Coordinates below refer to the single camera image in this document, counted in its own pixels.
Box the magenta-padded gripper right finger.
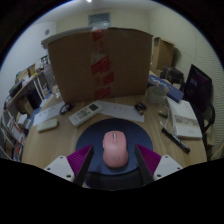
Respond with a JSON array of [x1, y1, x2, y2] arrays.
[[133, 144, 184, 186]]

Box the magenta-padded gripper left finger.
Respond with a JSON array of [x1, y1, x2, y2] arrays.
[[43, 144, 95, 187]]

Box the pink computer mouse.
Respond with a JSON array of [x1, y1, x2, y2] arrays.
[[101, 130, 130, 168]]

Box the blue mouse pad, black wrist rest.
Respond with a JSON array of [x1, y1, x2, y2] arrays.
[[74, 118, 155, 191]]

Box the black marker pen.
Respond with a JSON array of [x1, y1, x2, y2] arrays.
[[161, 127, 191, 154]]

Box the white remote control with display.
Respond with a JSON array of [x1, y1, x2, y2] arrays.
[[68, 101, 104, 128]]

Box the white book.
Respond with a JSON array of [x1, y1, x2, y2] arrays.
[[166, 96, 203, 140]]

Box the white paper sheet with print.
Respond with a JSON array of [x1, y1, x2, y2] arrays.
[[32, 100, 66, 127]]

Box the plain white paper sheet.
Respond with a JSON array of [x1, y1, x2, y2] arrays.
[[95, 100, 145, 123]]

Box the black office chair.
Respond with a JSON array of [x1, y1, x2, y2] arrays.
[[194, 102, 217, 158]]

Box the clear plastic cup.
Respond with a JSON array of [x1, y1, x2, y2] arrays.
[[146, 84, 168, 104]]

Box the long blue box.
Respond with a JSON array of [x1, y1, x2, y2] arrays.
[[147, 73, 185, 104]]

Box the wooden side desk with clutter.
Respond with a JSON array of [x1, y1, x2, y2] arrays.
[[3, 61, 54, 116]]

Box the dark bag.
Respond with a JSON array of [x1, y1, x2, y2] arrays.
[[160, 65, 185, 86]]

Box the large cardboard box with red tape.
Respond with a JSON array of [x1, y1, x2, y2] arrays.
[[41, 26, 154, 105]]

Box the small cardboard box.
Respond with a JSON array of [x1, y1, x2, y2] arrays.
[[151, 36, 176, 73]]

